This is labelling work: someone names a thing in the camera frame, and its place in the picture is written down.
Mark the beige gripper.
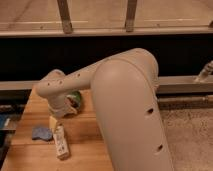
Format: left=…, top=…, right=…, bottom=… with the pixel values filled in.
left=48, top=97, right=77, bottom=131

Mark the white bottle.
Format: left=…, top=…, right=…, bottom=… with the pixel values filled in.
left=53, top=125, right=70, bottom=160

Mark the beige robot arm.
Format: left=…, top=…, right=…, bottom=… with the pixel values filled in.
left=36, top=48, right=174, bottom=171

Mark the blue sponge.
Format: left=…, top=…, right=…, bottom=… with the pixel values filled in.
left=32, top=126, right=53, bottom=141

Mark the wooden table board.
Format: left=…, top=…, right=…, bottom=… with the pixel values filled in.
left=1, top=90, right=113, bottom=171

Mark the left metal post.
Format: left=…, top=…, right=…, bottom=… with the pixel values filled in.
left=57, top=0, right=72, bottom=34

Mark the metal post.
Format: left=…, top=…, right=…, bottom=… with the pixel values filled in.
left=57, top=0, right=72, bottom=34
left=125, top=0, right=137, bottom=32

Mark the metal rail behind table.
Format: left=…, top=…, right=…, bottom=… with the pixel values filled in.
left=0, top=75, right=213, bottom=94

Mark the right metal post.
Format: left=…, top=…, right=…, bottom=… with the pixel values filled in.
left=125, top=0, right=137, bottom=32

